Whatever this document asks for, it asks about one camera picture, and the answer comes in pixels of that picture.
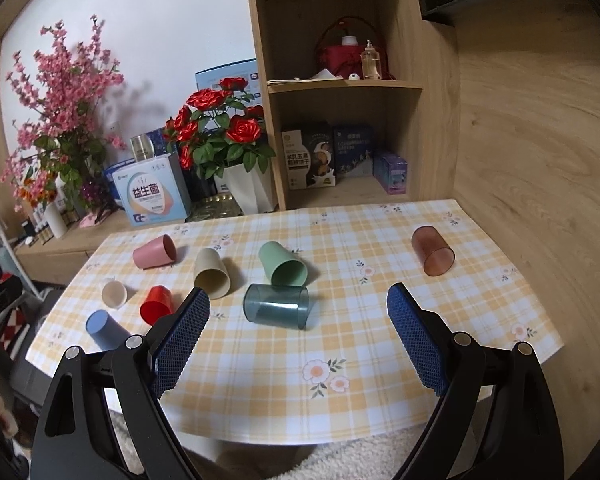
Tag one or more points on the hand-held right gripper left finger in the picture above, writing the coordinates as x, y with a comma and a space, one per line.
180, 345

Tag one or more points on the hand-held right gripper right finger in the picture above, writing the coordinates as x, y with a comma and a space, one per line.
417, 345

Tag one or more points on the red plastic cup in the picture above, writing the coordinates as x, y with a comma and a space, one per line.
155, 305

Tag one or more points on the blue plastic cup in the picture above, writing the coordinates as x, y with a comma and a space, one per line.
102, 327

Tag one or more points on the beige plastic cup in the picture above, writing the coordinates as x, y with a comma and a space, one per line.
207, 270

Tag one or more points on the small white cup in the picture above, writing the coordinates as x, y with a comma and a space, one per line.
112, 294

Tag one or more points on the pink plastic cup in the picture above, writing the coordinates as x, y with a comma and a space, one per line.
152, 255

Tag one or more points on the brown clear cup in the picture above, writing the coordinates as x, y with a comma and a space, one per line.
430, 250

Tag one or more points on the teal clear cup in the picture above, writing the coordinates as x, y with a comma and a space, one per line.
270, 306

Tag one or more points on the green plastic cup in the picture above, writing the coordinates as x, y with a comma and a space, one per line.
275, 260

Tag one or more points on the yellow checked floral tablecloth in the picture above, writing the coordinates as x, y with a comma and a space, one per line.
280, 365

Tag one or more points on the green patterned tray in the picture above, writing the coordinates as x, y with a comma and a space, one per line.
212, 208

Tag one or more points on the white fluffy rug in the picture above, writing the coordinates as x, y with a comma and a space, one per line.
330, 460

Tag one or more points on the low wooden cabinet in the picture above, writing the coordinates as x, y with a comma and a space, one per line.
55, 260

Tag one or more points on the white and blue carton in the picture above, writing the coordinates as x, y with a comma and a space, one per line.
150, 195

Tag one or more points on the white faceted flower pot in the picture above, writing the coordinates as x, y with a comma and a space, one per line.
250, 187

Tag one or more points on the purple box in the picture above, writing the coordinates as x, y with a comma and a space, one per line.
391, 172

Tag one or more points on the white plastic bottle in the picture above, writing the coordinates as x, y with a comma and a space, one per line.
55, 220

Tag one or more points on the steel tumbler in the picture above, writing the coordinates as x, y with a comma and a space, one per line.
142, 149

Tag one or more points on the dark blue box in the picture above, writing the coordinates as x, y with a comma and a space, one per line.
353, 150

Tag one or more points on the black and white box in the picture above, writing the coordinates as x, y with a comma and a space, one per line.
307, 157

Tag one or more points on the red rose plant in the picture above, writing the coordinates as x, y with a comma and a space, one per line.
230, 130

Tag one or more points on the pink blossom bouquet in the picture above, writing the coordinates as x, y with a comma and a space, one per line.
65, 105

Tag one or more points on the blue and white box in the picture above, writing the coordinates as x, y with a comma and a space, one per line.
215, 76

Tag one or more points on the clear glass bottle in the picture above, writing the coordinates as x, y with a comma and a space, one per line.
371, 62

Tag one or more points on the white papers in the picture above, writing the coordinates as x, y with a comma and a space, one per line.
300, 79

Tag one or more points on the red gift basket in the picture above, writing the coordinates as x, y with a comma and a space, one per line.
337, 57

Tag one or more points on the wooden shelf unit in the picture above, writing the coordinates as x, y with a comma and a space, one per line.
260, 35

